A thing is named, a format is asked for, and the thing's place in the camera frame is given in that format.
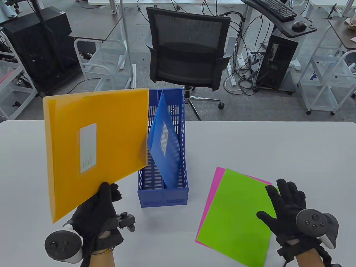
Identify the small blue object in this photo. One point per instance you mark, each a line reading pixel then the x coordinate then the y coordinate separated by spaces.
pixel 314 76

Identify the pink cardstock sheet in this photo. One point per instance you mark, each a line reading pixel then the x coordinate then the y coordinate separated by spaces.
pixel 217 180

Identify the blue plastic file rack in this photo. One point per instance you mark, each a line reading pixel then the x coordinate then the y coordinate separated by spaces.
pixel 164 198

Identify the white metal post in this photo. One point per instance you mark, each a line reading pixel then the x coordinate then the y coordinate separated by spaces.
pixel 126 41

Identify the dark keyboard desk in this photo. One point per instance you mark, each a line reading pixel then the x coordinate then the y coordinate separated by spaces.
pixel 283 30

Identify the person's right forearm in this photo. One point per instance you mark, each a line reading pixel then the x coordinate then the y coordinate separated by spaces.
pixel 308 258

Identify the small brown side table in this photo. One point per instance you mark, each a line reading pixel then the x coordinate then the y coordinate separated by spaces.
pixel 94 27

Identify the dark grey handheld controller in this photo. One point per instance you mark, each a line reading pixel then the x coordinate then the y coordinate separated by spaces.
pixel 314 221
pixel 62 244

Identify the green cardstock sheet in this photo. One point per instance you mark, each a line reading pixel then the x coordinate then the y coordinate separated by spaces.
pixel 236 217

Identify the orange translucent L-shaped folder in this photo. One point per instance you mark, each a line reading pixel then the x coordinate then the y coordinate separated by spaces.
pixel 116 133

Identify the white metal trolley cart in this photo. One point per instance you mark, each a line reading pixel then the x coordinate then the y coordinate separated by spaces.
pixel 111 80
pixel 11 103
pixel 319 97

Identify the person's left forearm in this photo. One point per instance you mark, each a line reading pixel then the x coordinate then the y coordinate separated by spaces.
pixel 103 260

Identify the person's left hand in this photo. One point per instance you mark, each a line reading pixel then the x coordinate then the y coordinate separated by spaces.
pixel 97 219

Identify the black computer keyboard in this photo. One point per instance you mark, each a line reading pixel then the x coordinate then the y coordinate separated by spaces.
pixel 278 11

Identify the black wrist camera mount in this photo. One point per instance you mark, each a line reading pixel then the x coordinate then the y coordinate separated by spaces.
pixel 126 221

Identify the black computer tower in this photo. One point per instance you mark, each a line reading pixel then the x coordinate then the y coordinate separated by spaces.
pixel 275 64

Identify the black computer mouse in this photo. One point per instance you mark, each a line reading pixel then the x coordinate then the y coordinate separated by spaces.
pixel 299 25

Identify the black computer cabinet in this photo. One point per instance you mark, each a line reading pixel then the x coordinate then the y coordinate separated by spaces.
pixel 33 50

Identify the black mesh office chair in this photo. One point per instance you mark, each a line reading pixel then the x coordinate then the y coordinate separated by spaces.
pixel 189 69

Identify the person's right hand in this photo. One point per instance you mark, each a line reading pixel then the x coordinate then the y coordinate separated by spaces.
pixel 286 211

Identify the brown desk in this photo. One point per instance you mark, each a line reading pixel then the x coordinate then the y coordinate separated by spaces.
pixel 346 36

